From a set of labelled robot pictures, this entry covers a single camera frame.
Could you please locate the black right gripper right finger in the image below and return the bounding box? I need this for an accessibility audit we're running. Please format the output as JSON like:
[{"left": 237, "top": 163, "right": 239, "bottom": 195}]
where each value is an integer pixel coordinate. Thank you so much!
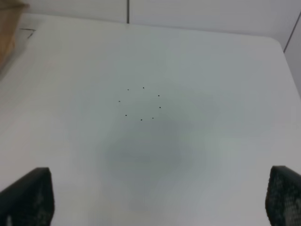
[{"left": 265, "top": 166, "right": 301, "bottom": 226}]

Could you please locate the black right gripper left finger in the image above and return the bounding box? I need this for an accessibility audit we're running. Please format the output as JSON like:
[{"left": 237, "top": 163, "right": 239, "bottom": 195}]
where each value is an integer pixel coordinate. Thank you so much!
[{"left": 0, "top": 168, "right": 55, "bottom": 226}]

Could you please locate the brown linen tote bag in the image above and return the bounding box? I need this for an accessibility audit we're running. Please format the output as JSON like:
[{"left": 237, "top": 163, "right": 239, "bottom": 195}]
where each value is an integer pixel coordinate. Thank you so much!
[{"left": 0, "top": 0, "right": 29, "bottom": 68}]

